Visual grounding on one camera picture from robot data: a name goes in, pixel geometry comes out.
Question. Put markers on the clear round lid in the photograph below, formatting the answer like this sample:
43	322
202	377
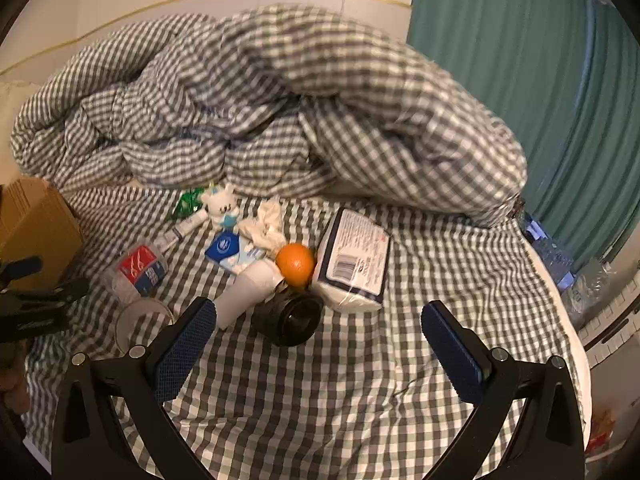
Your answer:
120	332

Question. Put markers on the green snack packet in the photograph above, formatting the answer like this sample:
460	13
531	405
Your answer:
187	204

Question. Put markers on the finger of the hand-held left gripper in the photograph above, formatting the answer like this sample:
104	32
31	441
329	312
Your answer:
22	266
45	297

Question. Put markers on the orange fruit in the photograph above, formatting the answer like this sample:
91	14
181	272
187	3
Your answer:
295	265

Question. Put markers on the white ribbed object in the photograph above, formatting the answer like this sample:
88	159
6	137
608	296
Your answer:
612	325

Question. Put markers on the white paper cup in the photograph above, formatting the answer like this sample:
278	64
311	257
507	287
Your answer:
245	292

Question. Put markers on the black round cup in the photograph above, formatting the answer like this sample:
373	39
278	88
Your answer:
290	320

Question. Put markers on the brown cardboard box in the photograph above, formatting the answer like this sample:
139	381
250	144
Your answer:
40	230

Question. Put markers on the crumpled white cloth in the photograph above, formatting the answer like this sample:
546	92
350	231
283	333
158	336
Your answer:
262	225

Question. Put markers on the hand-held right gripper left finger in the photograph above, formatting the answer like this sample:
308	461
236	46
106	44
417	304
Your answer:
185	350

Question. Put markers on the clear jar red blue label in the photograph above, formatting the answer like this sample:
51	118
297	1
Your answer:
137	272

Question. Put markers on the grey checked duvet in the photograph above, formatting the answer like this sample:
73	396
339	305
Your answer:
300	110

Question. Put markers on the white headboard gold trim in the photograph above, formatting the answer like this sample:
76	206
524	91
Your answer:
370	12

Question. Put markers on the white plush toy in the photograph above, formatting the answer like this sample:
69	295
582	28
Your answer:
219	205

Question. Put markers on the blue pocket tissue pack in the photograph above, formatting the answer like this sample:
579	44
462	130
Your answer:
232	252

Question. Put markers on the red packet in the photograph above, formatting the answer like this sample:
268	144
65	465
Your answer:
600	435

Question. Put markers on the large white tissue pack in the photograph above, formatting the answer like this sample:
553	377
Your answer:
352	260

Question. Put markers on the grey checked bed sheet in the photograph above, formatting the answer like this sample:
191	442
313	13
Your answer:
350	385

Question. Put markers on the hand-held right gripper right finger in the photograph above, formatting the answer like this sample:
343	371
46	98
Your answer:
452	355

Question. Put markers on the teal curtain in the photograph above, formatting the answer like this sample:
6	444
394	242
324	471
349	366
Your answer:
500	35

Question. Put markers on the white ointment tube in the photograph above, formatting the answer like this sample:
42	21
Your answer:
182	230

